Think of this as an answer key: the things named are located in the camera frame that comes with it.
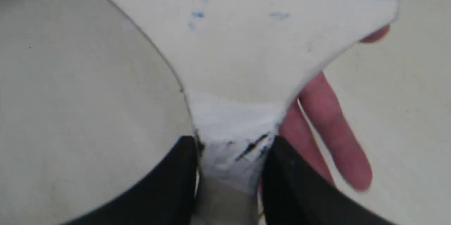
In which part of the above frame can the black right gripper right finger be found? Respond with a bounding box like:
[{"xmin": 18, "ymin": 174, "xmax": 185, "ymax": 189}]
[{"xmin": 262, "ymin": 136, "xmax": 392, "ymax": 225}]

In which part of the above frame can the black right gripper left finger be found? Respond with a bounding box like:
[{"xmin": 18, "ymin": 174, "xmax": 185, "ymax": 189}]
[{"xmin": 67, "ymin": 136, "xmax": 198, "ymax": 225}]

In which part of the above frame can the person's open hand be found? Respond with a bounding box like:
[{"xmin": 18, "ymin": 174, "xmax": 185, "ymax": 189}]
[{"xmin": 259, "ymin": 24, "xmax": 391, "ymax": 194}]

